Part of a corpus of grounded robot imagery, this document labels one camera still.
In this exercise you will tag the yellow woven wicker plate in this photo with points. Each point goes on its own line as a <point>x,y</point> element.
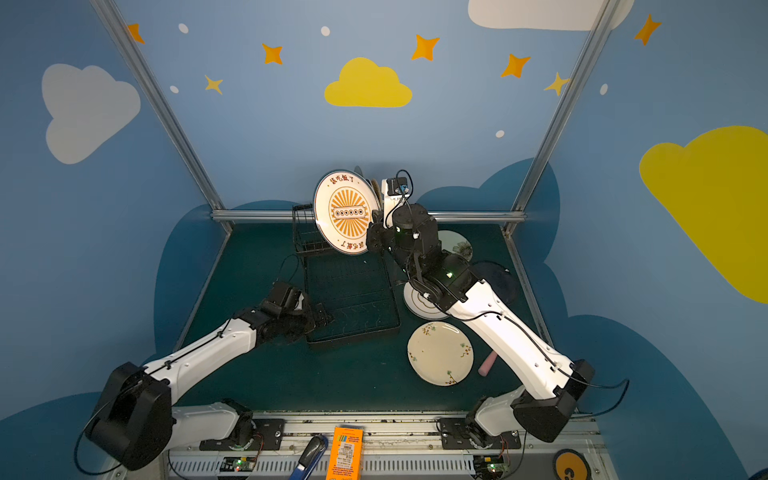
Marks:
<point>376,188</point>

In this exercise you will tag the sunburst plate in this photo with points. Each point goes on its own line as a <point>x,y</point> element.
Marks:
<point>343,206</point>

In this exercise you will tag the pale green floral plate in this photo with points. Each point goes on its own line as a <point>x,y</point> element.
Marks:
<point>456,243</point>

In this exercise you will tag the cream floral plate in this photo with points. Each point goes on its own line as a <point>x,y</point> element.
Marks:
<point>440,353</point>

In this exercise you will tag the purple pink spatula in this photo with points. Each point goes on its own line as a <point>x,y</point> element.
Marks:
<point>487,364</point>

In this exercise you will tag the orange yellow box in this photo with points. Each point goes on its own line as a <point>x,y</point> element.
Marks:
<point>346,454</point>

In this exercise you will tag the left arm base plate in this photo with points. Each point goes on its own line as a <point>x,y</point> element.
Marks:
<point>267,435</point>

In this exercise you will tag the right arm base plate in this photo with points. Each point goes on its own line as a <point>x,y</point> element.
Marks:
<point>456,434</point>

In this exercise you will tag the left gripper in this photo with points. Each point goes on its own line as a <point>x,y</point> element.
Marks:
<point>313,315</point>

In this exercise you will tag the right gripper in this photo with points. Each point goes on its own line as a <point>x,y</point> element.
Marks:
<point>377,237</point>

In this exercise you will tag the blue black handled tool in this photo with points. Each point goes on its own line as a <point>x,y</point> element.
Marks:
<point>310,457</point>

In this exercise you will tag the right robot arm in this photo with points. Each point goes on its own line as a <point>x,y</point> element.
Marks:
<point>551,385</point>

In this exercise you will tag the dark navy plate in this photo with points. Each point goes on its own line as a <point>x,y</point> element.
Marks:
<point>501,279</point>

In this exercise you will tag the yellow black tape roll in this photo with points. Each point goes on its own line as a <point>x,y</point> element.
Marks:
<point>569,464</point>

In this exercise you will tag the black wire dish rack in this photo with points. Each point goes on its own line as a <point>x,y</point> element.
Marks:
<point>356,290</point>

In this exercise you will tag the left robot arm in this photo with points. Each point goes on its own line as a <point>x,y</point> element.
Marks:
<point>137,417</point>

